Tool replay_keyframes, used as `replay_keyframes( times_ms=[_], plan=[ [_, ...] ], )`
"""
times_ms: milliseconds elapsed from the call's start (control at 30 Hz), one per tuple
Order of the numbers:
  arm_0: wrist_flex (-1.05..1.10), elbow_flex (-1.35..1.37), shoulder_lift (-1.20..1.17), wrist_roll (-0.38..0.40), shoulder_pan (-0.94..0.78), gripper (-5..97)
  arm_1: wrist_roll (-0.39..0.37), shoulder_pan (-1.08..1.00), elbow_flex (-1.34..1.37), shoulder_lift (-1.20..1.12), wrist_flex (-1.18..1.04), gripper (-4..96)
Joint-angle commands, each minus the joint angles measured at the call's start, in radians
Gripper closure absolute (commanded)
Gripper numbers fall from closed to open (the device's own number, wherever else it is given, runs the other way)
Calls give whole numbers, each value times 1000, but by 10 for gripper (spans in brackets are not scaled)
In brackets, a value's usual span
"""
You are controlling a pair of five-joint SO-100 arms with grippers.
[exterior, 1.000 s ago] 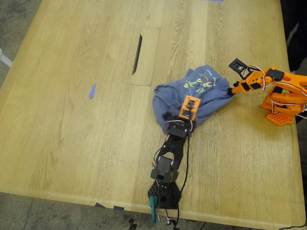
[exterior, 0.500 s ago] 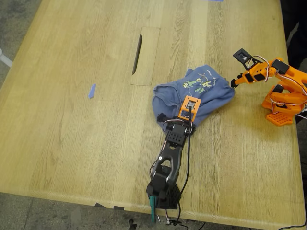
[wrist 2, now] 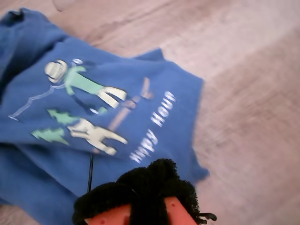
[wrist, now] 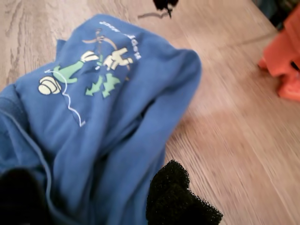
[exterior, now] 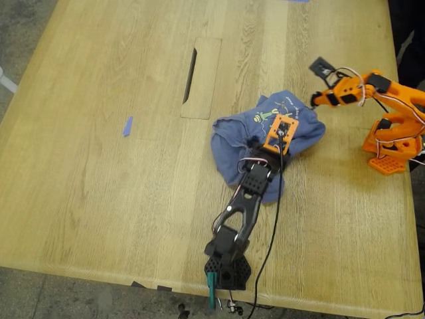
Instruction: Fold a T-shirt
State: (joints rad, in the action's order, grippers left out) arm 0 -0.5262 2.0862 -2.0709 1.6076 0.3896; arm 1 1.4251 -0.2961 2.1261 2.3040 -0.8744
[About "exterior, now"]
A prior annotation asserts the blue printed T-shirt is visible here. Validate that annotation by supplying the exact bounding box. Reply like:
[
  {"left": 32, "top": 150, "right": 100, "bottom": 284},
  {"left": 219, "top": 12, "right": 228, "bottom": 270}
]
[{"left": 209, "top": 89, "right": 327, "bottom": 204}]

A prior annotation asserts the black camera cable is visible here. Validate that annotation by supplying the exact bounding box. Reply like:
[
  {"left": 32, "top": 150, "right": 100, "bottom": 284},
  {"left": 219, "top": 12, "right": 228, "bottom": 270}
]
[
  {"left": 247, "top": 131, "right": 286, "bottom": 319},
  {"left": 373, "top": 98, "right": 390, "bottom": 114}
]

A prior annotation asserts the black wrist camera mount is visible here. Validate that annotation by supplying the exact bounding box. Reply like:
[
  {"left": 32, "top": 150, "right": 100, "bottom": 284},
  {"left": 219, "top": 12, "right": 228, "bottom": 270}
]
[{"left": 308, "top": 56, "right": 339, "bottom": 89}]

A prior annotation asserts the teal table clamp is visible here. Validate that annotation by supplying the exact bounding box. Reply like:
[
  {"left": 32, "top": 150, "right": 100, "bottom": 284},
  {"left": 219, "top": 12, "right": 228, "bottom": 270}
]
[{"left": 205, "top": 270, "right": 218, "bottom": 310}]

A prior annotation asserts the white black cable connector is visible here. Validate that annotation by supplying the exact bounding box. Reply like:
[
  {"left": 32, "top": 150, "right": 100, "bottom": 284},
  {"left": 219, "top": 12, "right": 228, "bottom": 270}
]
[{"left": 227, "top": 298, "right": 246, "bottom": 315}]

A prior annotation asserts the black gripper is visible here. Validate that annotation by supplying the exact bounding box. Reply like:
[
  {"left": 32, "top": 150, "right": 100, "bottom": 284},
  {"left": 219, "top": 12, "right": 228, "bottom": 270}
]
[{"left": 245, "top": 135, "right": 290, "bottom": 172}]

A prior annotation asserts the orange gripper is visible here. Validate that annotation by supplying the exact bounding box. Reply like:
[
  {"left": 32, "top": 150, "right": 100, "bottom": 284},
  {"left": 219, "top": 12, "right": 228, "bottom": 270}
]
[{"left": 311, "top": 75, "right": 368, "bottom": 109}]

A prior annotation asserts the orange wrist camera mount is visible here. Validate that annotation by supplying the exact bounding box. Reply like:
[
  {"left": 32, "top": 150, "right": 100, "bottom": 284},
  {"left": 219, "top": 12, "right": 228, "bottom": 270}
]
[{"left": 264, "top": 113, "right": 299, "bottom": 156}]

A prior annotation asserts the person in dark clothes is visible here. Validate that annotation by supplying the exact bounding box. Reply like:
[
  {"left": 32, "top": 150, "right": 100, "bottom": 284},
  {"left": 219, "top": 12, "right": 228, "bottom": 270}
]
[{"left": 388, "top": 0, "right": 425, "bottom": 87}]

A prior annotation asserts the white pipe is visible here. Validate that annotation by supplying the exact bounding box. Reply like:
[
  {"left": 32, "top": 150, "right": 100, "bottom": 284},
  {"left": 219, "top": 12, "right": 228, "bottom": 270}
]
[{"left": 0, "top": 66, "right": 18, "bottom": 94}]

